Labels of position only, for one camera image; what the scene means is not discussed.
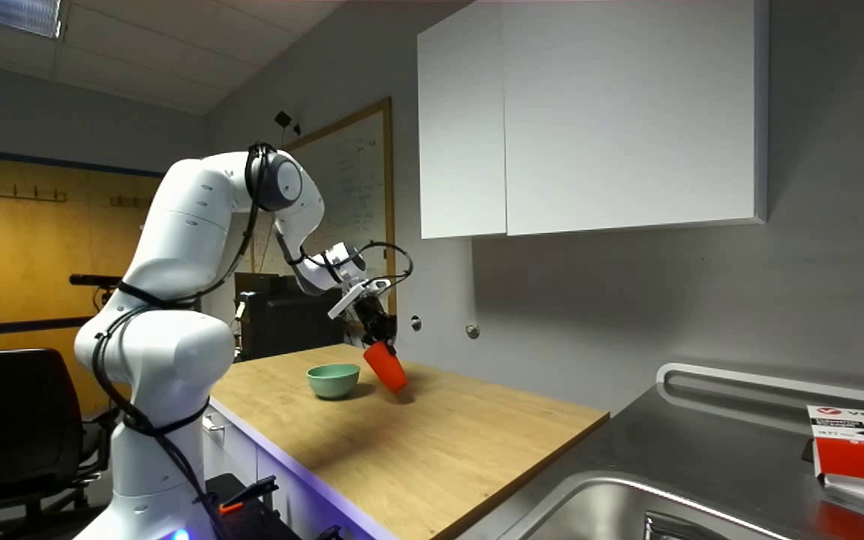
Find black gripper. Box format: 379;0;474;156
347;287;402;357

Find orange plastic cup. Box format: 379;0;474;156
360;340;415;397

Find mint green bowl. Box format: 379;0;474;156
306;359;363;403

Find black box appliance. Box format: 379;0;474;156
230;269;351;364

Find wood framed whiteboard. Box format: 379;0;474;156
285;92;398;294

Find black equipment with red parts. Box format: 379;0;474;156
205;472;304;540

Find stainless steel sink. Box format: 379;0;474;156
520;472;829;540

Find white metal dish rack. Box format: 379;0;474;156
655;359;864;413

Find ceiling light panel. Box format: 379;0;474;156
0;0;66;43

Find red and white box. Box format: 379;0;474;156
804;403;864;496

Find white wall cabinet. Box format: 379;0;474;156
415;0;769;243

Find wall coat hook rail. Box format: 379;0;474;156
0;180;72;205

